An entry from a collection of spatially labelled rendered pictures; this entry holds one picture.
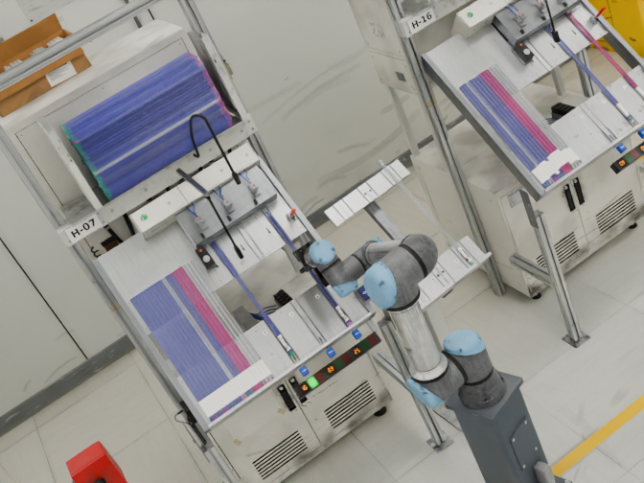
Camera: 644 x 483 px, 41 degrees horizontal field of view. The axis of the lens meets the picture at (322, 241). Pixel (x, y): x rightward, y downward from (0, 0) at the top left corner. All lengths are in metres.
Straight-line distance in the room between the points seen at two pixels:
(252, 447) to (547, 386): 1.17
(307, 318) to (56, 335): 2.12
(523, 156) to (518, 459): 1.10
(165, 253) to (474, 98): 1.29
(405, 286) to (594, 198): 1.71
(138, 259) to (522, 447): 1.43
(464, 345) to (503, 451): 0.40
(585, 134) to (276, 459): 1.72
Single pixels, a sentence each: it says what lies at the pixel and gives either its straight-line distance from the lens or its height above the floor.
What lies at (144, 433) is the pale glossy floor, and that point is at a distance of 4.33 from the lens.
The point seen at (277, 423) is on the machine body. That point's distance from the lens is 3.41.
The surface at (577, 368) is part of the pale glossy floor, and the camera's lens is 3.57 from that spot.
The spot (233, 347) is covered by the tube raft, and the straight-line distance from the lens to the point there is 2.94.
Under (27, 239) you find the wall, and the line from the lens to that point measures 4.58.
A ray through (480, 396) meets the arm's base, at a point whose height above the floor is 0.59.
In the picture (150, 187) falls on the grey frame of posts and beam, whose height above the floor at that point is 1.34.
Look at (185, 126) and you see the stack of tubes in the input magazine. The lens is 2.99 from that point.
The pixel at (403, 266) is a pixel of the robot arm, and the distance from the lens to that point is 2.32.
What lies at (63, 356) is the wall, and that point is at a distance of 4.87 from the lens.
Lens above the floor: 2.46
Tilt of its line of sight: 30 degrees down
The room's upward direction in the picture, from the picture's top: 26 degrees counter-clockwise
